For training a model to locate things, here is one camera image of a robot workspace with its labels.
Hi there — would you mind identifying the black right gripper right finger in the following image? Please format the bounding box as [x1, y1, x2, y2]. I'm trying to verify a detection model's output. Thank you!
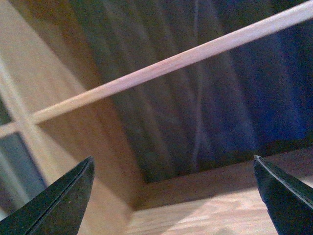
[253, 155, 313, 235]

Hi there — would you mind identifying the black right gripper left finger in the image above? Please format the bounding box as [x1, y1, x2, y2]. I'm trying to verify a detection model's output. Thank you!
[0, 157, 95, 235]

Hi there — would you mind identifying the wooden bookshelf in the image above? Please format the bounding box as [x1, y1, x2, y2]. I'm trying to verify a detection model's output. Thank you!
[0, 0, 313, 235]

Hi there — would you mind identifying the dark blue curtain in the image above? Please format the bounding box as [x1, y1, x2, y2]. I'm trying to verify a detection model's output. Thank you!
[0, 0, 313, 204]

